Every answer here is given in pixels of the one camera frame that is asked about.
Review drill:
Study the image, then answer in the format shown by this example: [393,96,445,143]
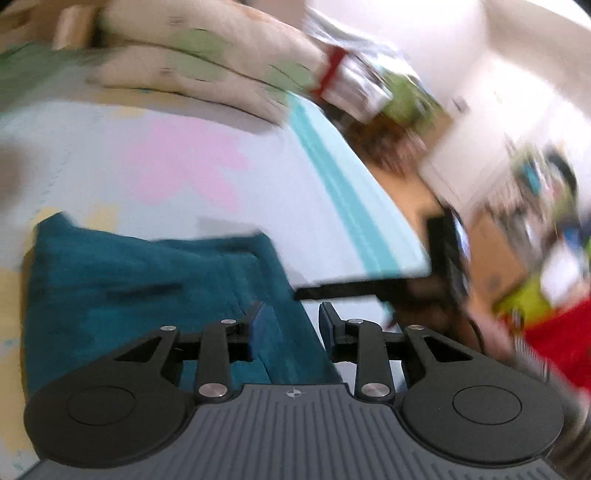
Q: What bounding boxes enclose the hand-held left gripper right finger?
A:
[320,302,482,402]

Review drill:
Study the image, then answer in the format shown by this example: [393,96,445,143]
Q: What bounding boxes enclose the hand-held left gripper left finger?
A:
[113,302,266,401]

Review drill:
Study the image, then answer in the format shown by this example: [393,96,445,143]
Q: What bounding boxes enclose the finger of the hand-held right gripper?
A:
[294,277,432,303]

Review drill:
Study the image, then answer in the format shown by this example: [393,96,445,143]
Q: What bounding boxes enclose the teal pants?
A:
[23,211,345,400]

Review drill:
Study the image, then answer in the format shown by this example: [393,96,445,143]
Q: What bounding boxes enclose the pile of colourful clutter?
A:
[501,138,591,305]

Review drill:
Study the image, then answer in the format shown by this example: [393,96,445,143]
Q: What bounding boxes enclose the red cloth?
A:
[522,307,591,398]

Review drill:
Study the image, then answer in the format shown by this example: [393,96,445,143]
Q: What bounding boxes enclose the green packet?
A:
[381,71,444,130]

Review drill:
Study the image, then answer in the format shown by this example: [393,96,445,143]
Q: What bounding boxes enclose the pale printed bed sheet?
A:
[0,41,432,467]

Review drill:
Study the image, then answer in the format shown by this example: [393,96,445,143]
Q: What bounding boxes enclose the silver package with red ribbon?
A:
[307,44,395,123]

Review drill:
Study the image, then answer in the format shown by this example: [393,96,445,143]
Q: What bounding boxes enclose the floral cream pillow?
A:
[85,0,335,132]

